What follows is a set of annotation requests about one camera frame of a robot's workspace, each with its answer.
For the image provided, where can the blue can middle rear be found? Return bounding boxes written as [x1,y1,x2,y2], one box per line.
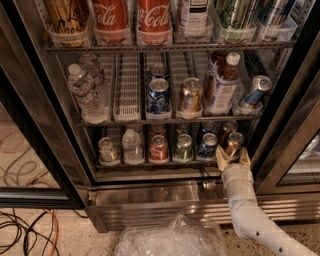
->
[148,63,169,80]

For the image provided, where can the red cola can rear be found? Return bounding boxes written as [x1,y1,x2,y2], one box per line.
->
[150,124,166,137]

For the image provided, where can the slim blue silver can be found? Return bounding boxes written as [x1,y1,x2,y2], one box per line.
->
[239,75,272,109]

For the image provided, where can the silver can bottom left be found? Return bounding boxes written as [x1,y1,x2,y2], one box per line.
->
[98,137,118,164]

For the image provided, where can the orange soda can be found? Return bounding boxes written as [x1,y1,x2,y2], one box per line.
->
[223,132,244,161]
[218,120,238,143]

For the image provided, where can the brown tea bottle rear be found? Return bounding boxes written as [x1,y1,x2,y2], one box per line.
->
[204,50,227,88]

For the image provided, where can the red cola bottle left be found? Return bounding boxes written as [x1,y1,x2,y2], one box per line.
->
[92,0,129,44]

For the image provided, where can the orange soda can rear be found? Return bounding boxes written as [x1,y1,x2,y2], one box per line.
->
[218,120,238,143]

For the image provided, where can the red cola can front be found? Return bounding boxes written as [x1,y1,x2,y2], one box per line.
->
[150,135,168,161]

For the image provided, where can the gold tall can top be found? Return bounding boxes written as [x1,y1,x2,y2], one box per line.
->
[43,0,90,47]

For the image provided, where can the clear plastic bag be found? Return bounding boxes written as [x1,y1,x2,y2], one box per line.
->
[115,215,227,256]

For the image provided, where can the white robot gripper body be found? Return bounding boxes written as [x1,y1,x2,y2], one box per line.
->
[221,163,256,200]

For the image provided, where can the blue can bottom front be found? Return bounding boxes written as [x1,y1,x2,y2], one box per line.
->
[197,133,218,159]

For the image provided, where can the blue can bottom rear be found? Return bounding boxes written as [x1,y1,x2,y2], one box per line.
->
[198,121,217,135]

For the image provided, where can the water bottle middle front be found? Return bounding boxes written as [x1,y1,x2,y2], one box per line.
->
[68,64,107,124]

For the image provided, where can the white label bottle top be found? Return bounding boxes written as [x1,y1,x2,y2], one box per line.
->
[177,0,209,37]

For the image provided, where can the silver blue can top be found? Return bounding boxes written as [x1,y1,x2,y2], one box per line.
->
[257,0,296,42]

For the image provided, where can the red cola bottle right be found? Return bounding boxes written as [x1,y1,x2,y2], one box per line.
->
[138,0,171,45]

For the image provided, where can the left glass fridge door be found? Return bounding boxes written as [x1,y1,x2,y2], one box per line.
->
[0,0,90,209]

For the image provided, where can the orange soda can front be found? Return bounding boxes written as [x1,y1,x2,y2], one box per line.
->
[223,132,244,161]

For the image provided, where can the brown tea bottle front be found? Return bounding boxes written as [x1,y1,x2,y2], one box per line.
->
[204,52,240,115]

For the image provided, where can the brown tea bottle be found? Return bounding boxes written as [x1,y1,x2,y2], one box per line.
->
[204,52,240,115]
[204,50,227,88]

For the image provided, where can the orange cable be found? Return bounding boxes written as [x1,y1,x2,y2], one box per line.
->
[43,208,60,256]

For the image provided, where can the right glass fridge door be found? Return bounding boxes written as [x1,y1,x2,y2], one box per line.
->
[251,69,320,196]

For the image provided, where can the green tall can top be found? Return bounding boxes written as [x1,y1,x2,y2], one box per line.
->
[215,0,258,43]

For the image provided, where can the orange can middle shelf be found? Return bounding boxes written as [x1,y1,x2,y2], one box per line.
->
[178,77,203,113]

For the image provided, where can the green can bottom rear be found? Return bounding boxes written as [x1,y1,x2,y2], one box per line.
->
[175,123,191,136]

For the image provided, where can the black cables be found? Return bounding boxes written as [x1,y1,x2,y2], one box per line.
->
[0,208,89,256]

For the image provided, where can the small water bottle bottom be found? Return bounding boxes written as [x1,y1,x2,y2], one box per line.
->
[122,129,144,165]

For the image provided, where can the red cola bottle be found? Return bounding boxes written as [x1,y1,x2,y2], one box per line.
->
[138,0,171,45]
[92,0,129,44]

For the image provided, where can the stainless fridge base panel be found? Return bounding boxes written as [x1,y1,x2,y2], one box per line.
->
[86,180,320,233]

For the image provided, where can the green can bottom front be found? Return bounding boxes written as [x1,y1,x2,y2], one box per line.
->
[174,134,193,161]

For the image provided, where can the blue can middle front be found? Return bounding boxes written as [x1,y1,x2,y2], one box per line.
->
[147,78,170,114]

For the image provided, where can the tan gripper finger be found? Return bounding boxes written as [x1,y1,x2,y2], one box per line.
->
[216,145,230,172]
[239,147,251,167]

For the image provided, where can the glass fridge door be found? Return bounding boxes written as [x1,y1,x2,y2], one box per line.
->
[251,69,320,196]
[0,0,90,209]

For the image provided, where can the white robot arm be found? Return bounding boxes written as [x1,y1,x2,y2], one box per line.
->
[216,145,318,256]

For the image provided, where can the water bottle middle rear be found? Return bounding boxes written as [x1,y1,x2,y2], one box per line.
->
[79,54,104,85]

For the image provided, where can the red cola can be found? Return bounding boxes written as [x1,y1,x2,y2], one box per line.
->
[150,124,166,137]
[150,135,168,161]

